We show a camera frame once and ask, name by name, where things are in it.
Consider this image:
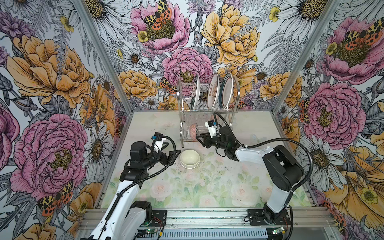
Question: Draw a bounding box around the red patterned plate middle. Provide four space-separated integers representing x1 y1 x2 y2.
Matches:
207 73 219 110

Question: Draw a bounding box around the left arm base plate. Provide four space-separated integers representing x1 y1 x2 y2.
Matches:
140 209 168 227

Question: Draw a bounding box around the orange bowl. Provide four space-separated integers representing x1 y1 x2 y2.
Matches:
181 162 200 170

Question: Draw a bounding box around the white plate left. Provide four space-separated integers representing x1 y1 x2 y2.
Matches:
191 74 201 110

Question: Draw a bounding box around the green circuit board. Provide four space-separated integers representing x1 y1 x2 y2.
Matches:
138 228 161 235

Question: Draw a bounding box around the pink drinking glass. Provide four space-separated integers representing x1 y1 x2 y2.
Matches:
211 114 220 122

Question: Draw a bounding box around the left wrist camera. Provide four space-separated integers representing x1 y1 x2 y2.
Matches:
152 132 164 153

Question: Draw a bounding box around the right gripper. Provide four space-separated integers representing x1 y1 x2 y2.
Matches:
195 131 227 149

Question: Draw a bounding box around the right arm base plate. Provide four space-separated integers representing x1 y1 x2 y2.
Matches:
244 209 291 226

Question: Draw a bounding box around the aluminium front rail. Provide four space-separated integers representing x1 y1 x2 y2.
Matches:
78 206 335 231

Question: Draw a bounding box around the cream white bowl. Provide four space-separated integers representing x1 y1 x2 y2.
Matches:
180 150 200 164

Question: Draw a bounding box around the chrome two-tier dish rack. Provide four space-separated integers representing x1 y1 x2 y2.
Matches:
177 76 241 148

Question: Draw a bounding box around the pink patterned bowl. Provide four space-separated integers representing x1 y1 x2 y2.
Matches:
189 123 199 141

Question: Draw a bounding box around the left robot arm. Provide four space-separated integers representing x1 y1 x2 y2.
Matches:
86 135 181 240

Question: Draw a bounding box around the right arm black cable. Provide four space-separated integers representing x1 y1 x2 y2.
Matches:
212 111 314 193

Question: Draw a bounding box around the green rimmed plate right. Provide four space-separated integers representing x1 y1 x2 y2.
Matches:
220 73 234 109

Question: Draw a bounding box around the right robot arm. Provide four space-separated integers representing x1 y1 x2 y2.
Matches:
196 127 305 225

